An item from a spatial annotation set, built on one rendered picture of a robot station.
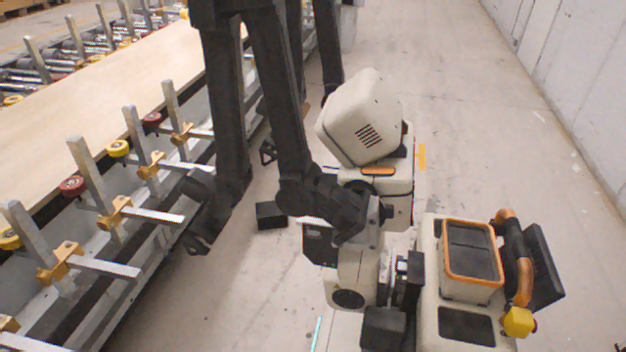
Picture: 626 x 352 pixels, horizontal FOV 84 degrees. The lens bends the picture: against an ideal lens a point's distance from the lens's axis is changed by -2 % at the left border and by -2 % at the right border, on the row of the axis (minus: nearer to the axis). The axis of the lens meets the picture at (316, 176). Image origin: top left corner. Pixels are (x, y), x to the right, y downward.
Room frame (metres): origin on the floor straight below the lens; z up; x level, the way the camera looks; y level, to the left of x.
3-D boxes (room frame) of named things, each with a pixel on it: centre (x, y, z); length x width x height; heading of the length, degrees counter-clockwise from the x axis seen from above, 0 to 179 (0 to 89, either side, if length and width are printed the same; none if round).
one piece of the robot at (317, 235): (0.77, -0.05, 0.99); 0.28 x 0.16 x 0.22; 168
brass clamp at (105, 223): (0.91, 0.72, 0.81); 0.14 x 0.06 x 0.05; 168
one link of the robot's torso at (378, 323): (0.68, -0.16, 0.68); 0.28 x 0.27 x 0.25; 168
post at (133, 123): (1.14, 0.67, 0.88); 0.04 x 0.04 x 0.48; 78
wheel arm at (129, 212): (0.92, 0.67, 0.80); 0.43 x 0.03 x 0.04; 78
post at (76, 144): (0.89, 0.72, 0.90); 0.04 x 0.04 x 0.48; 78
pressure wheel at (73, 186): (0.96, 0.87, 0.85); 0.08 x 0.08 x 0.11
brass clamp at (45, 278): (0.67, 0.77, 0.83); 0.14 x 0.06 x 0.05; 168
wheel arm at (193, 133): (1.41, 0.57, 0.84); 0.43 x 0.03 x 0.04; 78
